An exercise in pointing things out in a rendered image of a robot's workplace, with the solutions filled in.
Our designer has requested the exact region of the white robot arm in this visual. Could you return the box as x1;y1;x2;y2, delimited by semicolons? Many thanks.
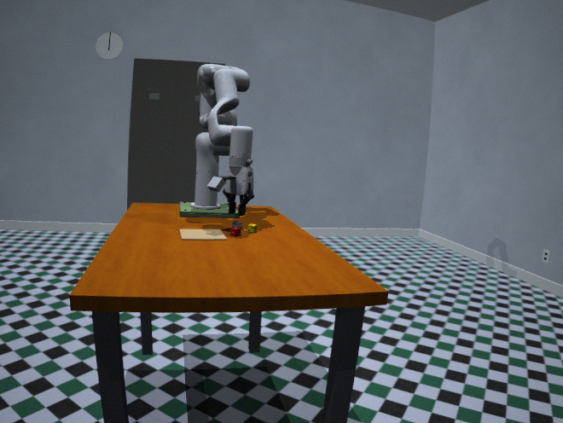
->
191;64;252;210

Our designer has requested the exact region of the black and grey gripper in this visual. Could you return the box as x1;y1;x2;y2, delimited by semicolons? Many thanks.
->
223;164;254;216

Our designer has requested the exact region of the beige flat mat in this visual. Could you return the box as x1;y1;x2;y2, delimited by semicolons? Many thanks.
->
179;229;227;240

